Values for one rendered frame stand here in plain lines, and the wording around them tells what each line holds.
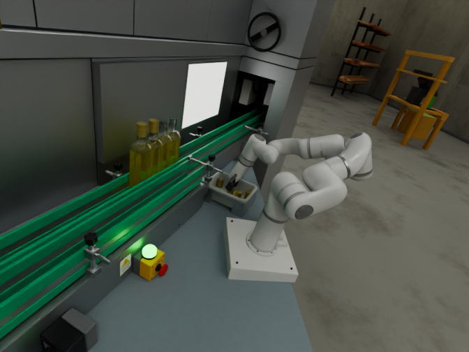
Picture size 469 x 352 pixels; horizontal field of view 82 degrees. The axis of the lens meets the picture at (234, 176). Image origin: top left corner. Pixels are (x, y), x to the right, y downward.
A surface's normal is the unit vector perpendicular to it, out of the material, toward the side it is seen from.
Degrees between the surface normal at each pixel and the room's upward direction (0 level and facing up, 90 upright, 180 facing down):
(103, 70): 90
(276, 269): 5
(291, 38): 90
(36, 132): 90
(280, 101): 90
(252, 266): 5
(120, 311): 0
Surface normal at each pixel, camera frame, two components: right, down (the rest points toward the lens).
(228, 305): 0.20, -0.85
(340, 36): 0.11, 0.51
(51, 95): 0.89, 0.36
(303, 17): -0.40, 0.38
